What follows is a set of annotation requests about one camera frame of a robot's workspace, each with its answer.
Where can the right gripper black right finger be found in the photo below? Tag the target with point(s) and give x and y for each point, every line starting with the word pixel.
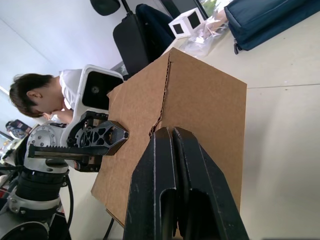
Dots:
pixel 207 195

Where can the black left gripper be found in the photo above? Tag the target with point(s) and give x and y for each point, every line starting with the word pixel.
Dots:
pixel 75 135

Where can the colourful printed box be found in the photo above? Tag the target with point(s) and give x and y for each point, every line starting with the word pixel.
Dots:
pixel 18 127

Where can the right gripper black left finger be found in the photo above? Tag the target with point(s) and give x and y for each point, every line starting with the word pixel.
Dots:
pixel 150 190

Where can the white cube with black squares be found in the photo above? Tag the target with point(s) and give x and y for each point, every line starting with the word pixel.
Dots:
pixel 183 18

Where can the dark-haired person in white shirt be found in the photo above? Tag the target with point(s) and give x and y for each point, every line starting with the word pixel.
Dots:
pixel 30 90

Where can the dark blue zippered bag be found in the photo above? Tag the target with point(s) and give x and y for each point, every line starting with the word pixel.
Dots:
pixel 270 22

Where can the dark blue jacket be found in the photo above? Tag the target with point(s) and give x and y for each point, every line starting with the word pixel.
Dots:
pixel 155 22

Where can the clear plastic bag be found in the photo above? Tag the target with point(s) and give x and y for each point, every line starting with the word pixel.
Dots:
pixel 200 45

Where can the black rounded chair headrest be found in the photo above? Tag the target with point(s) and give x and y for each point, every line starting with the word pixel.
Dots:
pixel 105 6

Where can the small brown cardboard box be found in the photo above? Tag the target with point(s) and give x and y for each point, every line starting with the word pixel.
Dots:
pixel 200 100

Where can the black office chair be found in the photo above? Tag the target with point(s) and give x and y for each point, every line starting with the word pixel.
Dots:
pixel 130 45

